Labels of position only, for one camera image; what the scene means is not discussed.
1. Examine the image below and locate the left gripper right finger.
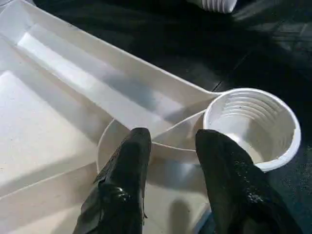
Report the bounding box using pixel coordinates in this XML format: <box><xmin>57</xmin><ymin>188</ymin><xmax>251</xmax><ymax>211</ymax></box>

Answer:
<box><xmin>195</xmin><ymin>129</ymin><xmax>297</xmax><ymax>234</ymax></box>

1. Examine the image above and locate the white plastic table leg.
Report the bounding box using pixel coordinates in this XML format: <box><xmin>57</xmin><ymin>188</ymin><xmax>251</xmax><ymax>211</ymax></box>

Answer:
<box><xmin>192</xmin><ymin>0</ymin><xmax>238</xmax><ymax>14</ymax></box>

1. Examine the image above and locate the black mat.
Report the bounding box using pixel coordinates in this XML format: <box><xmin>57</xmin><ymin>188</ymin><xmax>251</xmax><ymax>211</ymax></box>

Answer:
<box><xmin>34</xmin><ymin>0</ymin><xmax>312</xmax><ymax>234</ymax></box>

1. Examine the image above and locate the white plastic table top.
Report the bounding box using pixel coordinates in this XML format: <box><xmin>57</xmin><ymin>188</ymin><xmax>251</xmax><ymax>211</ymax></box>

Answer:
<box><xmin>0</xmin><ymin>0</ymin><xmax>302</xmax><ymax>234</ymax></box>

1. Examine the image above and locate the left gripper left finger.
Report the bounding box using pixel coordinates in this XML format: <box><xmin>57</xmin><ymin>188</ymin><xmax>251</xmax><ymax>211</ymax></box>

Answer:
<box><xmin>77</xmin><ymin>128</ymin><xmax>153</xmax><ymax>234</ymax></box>

